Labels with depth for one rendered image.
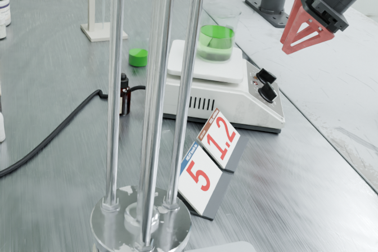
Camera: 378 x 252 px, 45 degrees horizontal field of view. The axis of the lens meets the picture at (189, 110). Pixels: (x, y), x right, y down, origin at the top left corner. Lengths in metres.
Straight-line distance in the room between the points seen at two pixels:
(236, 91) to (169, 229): 0.42
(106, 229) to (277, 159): 0.42
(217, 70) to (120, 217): 0.43
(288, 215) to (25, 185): 0.33
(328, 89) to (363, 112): 0.09
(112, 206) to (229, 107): 0.42
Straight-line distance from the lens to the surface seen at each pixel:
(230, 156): 0.67
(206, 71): 0.70
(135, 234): 0.31
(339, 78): 0.99
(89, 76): 0.85
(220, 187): 0.61
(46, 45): 0.96
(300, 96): 0.88
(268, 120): 0.73
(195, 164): 0.60
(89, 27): 1.00
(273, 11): 1.24
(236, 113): 0.72
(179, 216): 0.32
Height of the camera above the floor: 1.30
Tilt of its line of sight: 31 degrees down
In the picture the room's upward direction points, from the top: 8 degrees clockwise
